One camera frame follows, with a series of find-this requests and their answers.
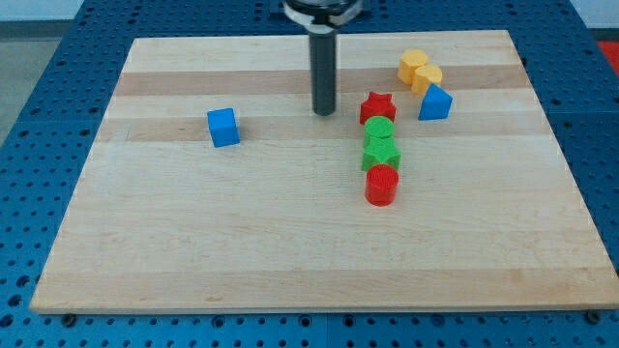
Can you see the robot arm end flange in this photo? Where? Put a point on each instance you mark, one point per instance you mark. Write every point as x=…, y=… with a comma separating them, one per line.
x=322, y=13

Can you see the yellow hexagon block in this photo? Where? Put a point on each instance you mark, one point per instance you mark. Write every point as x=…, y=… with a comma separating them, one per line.
x=409, y=62

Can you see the green star block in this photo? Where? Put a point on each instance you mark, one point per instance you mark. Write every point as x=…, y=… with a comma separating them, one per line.
x=380, y=151

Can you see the red cylinder block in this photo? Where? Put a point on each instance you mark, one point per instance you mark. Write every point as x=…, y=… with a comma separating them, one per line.
x=381, y=185

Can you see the green cylinder block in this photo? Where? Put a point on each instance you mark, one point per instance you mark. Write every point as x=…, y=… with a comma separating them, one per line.
x=379, y=127

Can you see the red star block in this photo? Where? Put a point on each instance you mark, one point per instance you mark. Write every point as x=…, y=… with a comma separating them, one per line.
x=377, y=105

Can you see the blue cube block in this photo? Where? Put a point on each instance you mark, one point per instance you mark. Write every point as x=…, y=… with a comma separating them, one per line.
x=222, y=127

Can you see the wooden board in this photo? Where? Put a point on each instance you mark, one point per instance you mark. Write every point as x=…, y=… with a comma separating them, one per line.
x=487, y=215

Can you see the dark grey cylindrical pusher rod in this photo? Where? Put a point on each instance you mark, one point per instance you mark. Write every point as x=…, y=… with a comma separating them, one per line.
x=323, y=73

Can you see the blue triangle block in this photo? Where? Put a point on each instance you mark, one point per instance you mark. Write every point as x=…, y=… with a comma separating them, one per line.
x=436, y=104

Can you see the yellow cylinder block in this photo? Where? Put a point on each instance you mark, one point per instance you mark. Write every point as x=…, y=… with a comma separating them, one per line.
x=424, y=76

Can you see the red object at edge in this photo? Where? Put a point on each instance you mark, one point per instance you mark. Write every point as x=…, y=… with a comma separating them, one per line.
x=610, y=50

